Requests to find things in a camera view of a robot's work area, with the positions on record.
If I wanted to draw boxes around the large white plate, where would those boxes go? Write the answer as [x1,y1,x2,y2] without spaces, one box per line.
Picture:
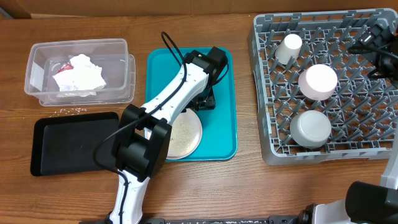
[167,109,203,160]

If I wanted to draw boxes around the grey dishwasher rack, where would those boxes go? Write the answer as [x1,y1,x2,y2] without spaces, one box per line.
[248,8,397,165]

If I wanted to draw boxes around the white paper cup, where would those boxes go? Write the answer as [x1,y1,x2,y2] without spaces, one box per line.
[275,34,302,65]

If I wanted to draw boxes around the grey bowl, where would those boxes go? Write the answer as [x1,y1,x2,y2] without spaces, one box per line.
[290,110,331,149]

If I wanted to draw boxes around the white napkin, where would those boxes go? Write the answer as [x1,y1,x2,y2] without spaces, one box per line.
[53,70,96,98]
[70,54,106,90]

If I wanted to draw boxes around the red foil wrapper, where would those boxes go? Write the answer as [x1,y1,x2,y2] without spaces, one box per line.
[58,63,73,73]

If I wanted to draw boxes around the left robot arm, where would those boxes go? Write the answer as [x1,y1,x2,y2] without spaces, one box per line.
[105,47,229,223]

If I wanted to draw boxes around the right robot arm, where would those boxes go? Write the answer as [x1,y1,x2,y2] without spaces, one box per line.
[290,24,397,224]

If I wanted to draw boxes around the clear plastic waste bin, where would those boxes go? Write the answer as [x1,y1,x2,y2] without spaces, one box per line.
[24,39,136,106]

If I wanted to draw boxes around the teal serving tray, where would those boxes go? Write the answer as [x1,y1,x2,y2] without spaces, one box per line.
[146,48,238,162]

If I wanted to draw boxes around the scattered rice grains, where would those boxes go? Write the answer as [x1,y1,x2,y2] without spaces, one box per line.
[50,107,87,117]

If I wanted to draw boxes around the black plastic tray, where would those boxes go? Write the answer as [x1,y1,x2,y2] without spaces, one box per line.
[30,112,119,177]

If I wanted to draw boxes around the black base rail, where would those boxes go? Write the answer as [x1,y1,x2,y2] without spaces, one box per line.
[139,214,312,224]

